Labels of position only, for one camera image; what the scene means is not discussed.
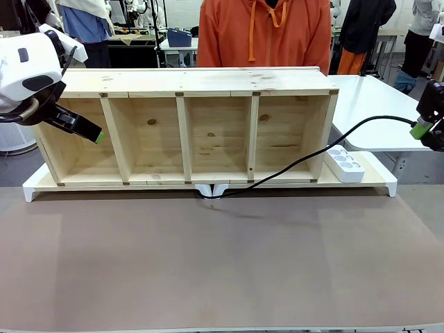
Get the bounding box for white side table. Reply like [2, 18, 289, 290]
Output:
[325, 74, 444, 174]

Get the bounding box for wooden riser with white legs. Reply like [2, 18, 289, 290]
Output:
[210, 152, 398, 200]
[22, 162, 213, 203]

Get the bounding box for white slatted basket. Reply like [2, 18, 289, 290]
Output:
[0, 120, 40, 154]

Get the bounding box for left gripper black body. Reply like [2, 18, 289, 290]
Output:
[36, 82, 81, 135]

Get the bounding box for pine wood compartment shelf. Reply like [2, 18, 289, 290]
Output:
[34, 66, 340, 187]

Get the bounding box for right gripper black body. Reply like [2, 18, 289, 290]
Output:
[416, 79, 444, 122]

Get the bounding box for black tripod pole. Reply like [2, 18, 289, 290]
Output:
[151, 0, 164, 69]

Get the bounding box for blue box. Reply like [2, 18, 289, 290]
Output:
[166, 27, 194, 48]

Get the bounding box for person in blue shirt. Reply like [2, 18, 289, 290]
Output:
[55, 0, 116, 69]

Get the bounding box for person in black jacket, orange trousers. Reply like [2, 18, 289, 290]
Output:
[336, 0, 397, 76]

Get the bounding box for white power strip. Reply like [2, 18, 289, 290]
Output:
[323, 145, 367, 184]

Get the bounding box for person in grey top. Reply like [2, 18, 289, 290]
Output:
[401, 0, 442, 80]

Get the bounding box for blue cloth bundle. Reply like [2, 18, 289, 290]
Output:
[393, 70, 419, 95]

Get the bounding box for person in orange hoodie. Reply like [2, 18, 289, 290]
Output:
[196, 0, 332, 76]

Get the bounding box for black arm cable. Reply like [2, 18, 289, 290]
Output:
[59, 44, 78, 78]

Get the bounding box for black power cable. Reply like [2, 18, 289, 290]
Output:
[198, 115, 417, 201]

